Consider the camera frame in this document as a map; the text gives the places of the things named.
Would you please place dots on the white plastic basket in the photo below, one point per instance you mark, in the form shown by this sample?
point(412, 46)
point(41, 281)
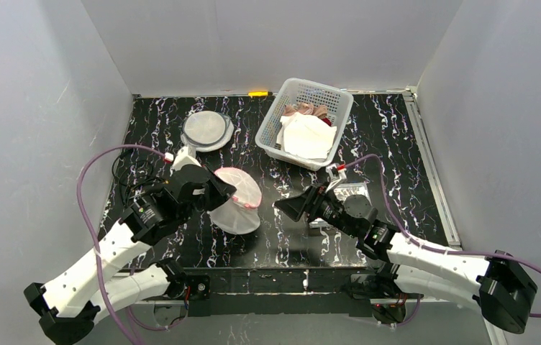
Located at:
point(293, 91)

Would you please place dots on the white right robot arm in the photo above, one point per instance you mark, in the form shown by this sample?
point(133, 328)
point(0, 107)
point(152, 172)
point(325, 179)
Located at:
point(493, 284)

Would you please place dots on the yellow orange marker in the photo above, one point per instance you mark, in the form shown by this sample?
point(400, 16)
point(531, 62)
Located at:
point(260, 93)

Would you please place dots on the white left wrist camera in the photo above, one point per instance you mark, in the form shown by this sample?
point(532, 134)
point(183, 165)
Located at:
point(185, 156)

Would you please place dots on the white bra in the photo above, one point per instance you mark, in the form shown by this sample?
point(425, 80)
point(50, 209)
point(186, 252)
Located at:
point(306, 136)

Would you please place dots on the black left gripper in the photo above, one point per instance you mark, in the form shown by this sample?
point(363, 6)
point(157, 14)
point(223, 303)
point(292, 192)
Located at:
point(193, 185)

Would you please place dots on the beige pink bra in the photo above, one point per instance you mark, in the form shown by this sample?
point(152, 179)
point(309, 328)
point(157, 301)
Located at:
point(320, 112)

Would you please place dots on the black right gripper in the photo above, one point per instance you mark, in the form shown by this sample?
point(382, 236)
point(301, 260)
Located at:
point(311, 206)

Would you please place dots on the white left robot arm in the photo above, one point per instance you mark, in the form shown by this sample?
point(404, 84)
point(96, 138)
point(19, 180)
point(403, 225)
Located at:
point(70, 305)

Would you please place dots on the black base frame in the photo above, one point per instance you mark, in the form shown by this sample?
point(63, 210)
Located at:
point(352, 291)

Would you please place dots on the clear plastic compartment box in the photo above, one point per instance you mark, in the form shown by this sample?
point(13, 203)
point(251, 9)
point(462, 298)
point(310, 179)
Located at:
point(342, 192)

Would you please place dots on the white mesh bag pink trim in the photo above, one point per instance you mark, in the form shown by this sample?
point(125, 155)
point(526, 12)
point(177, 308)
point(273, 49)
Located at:
point(239, 215)

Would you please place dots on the white mesh bag blue trim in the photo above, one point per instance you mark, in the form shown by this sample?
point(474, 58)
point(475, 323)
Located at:
point(207, 131)

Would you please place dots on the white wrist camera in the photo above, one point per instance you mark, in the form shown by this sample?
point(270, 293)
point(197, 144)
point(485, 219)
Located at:
point(185, 156)
point(337, 175)

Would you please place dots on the aluminium rail frame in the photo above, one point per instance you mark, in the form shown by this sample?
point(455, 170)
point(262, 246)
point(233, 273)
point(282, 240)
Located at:
point(415, 117)

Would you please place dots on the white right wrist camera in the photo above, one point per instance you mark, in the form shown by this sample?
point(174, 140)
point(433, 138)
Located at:
point(337, 175)

